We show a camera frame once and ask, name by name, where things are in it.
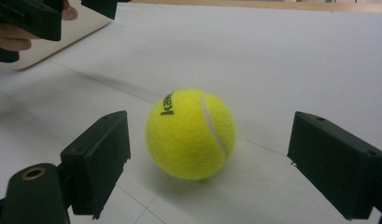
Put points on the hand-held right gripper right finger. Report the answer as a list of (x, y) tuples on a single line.
[(338, 168)]

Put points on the white plastic bin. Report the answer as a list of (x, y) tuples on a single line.
[(79, 29)]

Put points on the yellow tennis ball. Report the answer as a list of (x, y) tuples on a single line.
[(188, 137)]

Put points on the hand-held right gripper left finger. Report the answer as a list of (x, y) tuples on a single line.
[(95, 161)]

